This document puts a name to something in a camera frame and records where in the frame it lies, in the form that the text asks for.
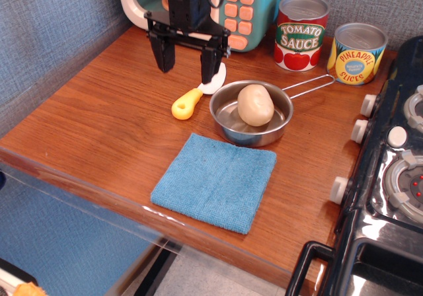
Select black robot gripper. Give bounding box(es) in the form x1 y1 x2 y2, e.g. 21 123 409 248
144 0 231 85

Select yellow handled toy knife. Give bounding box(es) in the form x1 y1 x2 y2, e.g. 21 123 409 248
171 62 227 120

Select small steel pan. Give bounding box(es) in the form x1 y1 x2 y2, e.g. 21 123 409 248
210 74 335 147

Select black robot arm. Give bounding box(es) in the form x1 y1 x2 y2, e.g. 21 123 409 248
144 0 231 84

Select orange plate inside microwave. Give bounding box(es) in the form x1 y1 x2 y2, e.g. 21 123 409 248
161 0 169 11

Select toy microwave oven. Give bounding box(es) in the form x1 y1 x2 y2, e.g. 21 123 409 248
120 0 280 52

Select beige toy potato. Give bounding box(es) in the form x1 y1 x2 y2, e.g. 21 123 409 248
237 84 274 127

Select tomato sauce can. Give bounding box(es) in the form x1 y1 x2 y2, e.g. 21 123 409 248
274 0 330 71

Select blue folded cloth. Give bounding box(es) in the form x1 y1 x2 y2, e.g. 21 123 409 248
151 133 277 235

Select pineapple slices can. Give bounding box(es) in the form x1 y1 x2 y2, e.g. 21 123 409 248
327 22 388 85

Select black toy stove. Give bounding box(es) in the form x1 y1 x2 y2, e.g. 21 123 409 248
286 36 422 295

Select orange object at corner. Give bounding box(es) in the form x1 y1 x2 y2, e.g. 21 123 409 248
13 282 47 296

